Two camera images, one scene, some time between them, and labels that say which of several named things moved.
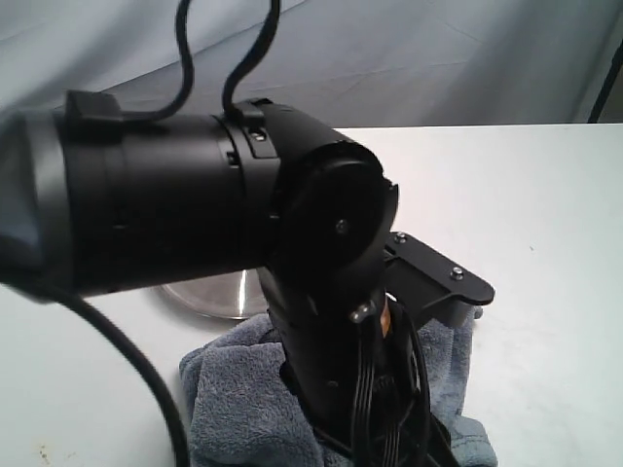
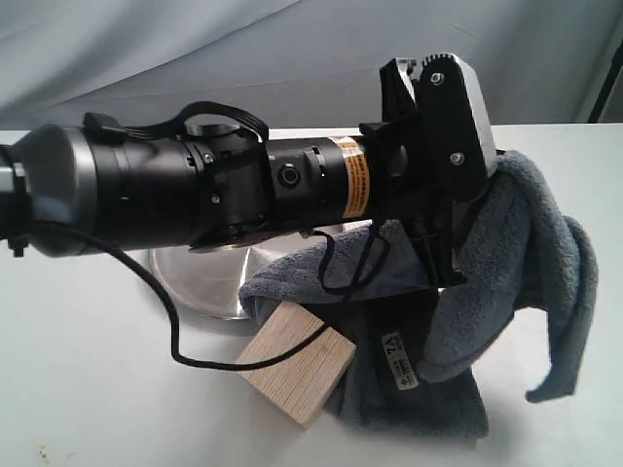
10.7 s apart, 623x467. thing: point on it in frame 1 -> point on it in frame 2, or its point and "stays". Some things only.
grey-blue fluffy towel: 239,415 -> 421,366
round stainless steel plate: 235,295 stays
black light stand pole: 608,84 stays
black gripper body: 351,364 -> 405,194
